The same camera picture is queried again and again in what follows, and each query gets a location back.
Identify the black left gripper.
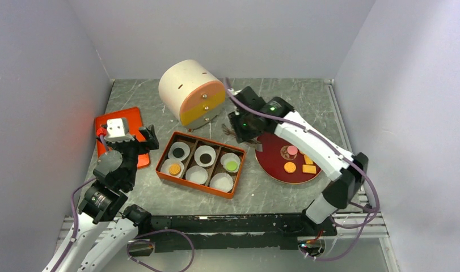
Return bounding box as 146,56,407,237
98,124,158,188

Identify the orange tin lid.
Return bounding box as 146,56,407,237
94,107,145,156

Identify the green round cookie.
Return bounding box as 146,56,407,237
226,161,239,172

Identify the orange round cookie front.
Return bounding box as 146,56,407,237
168,164,182,176

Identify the orange round cookie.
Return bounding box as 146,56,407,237
168,164,182,176
284,161,297,173

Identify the pink round cookie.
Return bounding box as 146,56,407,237
286,145,298,156

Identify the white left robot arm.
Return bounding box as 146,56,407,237
44,118,159,271

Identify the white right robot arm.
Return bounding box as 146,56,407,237
226,87,368,235

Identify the white paper cup back right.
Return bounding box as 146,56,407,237
220,152,241,173

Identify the white paper cup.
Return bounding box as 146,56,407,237
209,173,234,193
160,159,184,178
185,165,208,185
220,152,241,173
194,145,216,168
168,141,190,161

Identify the white paper cup back left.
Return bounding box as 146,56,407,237
168,141,190,161

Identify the white paper cup front left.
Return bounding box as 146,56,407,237
160,159,184,178

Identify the orange cookie tin box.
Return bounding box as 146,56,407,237
155,131,246,199

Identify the white paper cup back middle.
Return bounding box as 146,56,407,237
194,145,216,168

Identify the gold coin emblem cookie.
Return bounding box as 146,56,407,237
280,146,299,161

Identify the red round plate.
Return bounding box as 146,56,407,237
256,133,322,184

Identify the white paper cup front right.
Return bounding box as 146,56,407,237
209,173,234,193

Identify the white round drawer cabinet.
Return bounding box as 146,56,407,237
158,59,226,130

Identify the white paper cup front middle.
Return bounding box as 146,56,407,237
185,165,208,185

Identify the orange square cookie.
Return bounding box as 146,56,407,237
303,155,314,165

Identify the orange rectangular cookie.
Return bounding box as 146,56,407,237
302,164,318,175

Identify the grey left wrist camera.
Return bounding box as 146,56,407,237
104,117,134,143

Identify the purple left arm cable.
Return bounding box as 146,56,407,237
49,133,196,272

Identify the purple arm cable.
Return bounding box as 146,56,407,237
49,133,196,272
222,78,381,262

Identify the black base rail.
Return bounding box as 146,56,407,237
138,212,337,253

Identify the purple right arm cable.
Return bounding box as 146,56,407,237
222,78,381,262

